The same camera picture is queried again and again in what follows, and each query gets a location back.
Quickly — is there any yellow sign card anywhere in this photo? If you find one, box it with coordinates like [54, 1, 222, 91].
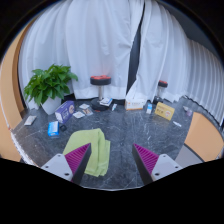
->
[154, 101, 176, 122]

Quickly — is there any small white and blue bottle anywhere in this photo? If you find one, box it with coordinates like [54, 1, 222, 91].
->
[145, 102, 154, 115]

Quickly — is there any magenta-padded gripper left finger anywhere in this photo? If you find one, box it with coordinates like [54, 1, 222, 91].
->
[40, 143, 92, 185]

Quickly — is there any white flat packet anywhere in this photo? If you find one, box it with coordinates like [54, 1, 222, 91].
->
[23, 115, 38, 127]

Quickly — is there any green plant in white pot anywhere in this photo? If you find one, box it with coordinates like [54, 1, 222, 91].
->
[23, 64, 79, 116]

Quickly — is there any purple cardboard box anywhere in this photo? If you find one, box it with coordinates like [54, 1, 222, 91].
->
[54, 100, 76, 125]

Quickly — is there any black stool with red rim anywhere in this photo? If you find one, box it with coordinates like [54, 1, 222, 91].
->
[152, 79, 169, 105]
[89, 74, 113, 112]

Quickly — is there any light green towel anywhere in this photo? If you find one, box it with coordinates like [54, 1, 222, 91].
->
[62, 127, 111, 178]

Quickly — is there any white curtain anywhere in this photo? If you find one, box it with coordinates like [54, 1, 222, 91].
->
[18, 0, 145, 111]
[125, 0, 224, 124]

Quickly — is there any white and orange tissue box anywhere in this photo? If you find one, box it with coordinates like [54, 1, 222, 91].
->
[124, 98, 148, 111]

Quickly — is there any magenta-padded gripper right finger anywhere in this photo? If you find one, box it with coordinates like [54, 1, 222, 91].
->
[131, 143, 184, 186]

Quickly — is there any small pink container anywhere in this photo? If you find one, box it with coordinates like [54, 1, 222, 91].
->
[182, 105, 194, 118]

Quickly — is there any white booklet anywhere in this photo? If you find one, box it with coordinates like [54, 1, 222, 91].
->
[99, 97, 114, 107]

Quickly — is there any small printed brown packet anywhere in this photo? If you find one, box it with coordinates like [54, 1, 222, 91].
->
[82, 108, 94, 117]

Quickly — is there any blue and white box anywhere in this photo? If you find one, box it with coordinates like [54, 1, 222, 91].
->
[47, 120, 61, 139]

